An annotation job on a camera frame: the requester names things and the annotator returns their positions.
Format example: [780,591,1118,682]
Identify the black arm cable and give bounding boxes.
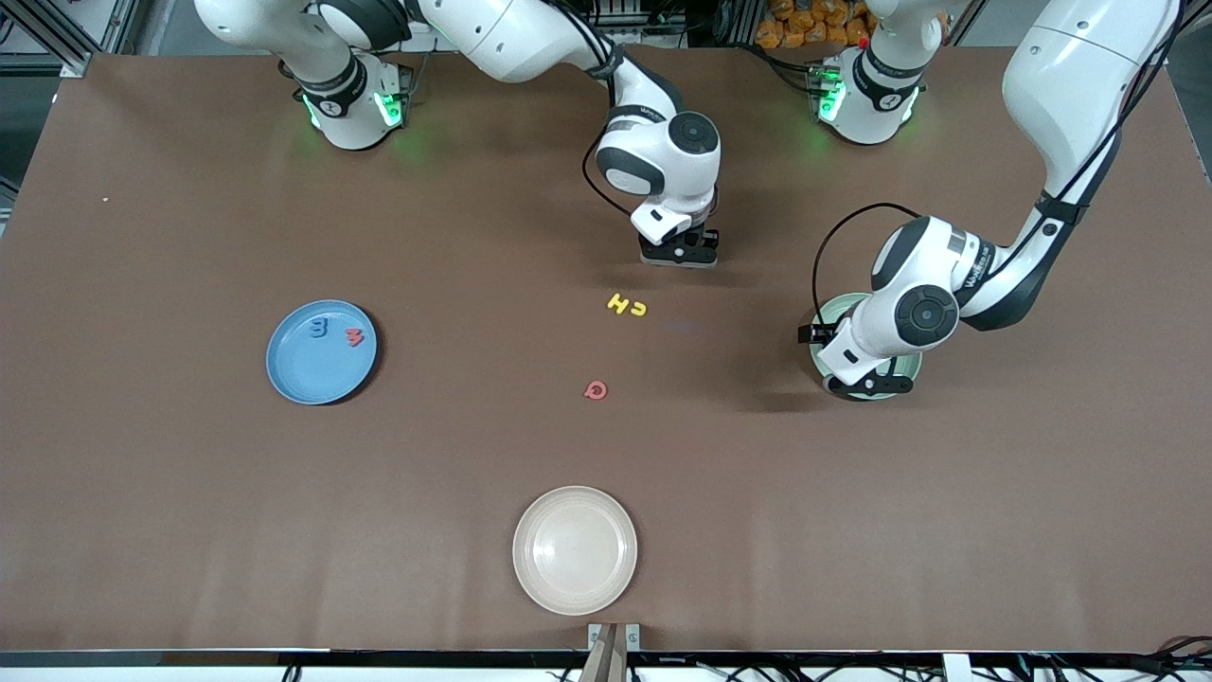
[554,0,635,224]
[812,0,1185,328]

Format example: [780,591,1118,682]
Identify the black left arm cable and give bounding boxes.
[812,0,1185,328]

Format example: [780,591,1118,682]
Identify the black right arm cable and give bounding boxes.
[554,0,635,224]

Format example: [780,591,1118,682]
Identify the grey equipment rack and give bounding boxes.
[587,0,687,50]

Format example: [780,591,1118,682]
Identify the black floor cable bundle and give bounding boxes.
[1023,635,1212,682]

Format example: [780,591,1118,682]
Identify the beige plate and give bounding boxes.
[512,486,639,617]

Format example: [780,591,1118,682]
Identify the brown table cover sheet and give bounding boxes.
[0,45,1212,655]

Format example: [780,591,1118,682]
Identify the black table edge rail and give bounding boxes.
[0,648,1212,682]

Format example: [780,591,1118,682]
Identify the blue plate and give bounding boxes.
[266,299,379,406]

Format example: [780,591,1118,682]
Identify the orange bag pile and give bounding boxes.
[756,0,877,50]

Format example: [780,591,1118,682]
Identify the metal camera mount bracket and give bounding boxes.
[579,622,642,682]

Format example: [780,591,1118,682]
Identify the pale green plate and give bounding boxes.
[809,293,924,402]

